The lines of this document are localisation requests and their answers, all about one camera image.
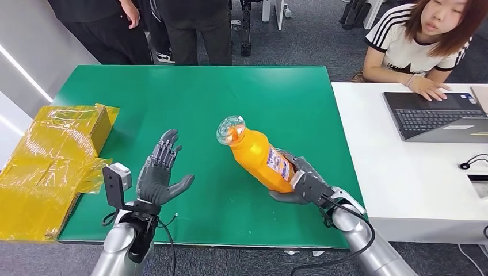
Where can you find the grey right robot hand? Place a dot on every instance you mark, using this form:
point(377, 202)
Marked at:
point(305, 165)

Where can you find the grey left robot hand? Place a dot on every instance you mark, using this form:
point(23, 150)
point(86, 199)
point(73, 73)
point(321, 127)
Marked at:
point(154, 183)

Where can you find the orange bottle with clear cap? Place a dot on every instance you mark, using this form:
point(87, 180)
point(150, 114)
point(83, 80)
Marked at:
point(253, 154)

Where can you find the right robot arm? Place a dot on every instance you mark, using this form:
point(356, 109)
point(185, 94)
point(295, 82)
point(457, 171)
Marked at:
point(366, 243)

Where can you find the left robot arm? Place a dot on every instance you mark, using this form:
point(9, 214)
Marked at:
point(118, 243)

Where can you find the yellow-taped cardboard box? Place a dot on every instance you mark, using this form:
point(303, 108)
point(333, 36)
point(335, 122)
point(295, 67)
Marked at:
point(49, 167)

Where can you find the white desk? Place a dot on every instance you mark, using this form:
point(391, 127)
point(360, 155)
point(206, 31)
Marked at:
point(411, 183)

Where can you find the dark grey laptop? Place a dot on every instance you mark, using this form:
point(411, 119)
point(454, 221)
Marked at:
point(431, 116)

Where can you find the person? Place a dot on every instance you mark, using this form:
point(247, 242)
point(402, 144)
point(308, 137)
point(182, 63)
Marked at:
point(198, 30)
point(162, 42)
point(103, 30)
point(411, 45)

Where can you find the white furniture leg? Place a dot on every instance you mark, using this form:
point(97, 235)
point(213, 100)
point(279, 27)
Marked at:
point(373, 13)
point(278, 11)

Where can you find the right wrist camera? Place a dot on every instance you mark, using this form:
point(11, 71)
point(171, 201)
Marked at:
point(314, 188)

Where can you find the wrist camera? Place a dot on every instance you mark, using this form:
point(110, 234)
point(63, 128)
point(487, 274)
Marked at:
point(314, 188)
point(114, 184)

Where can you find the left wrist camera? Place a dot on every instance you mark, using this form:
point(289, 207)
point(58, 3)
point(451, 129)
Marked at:
point(114, 184)

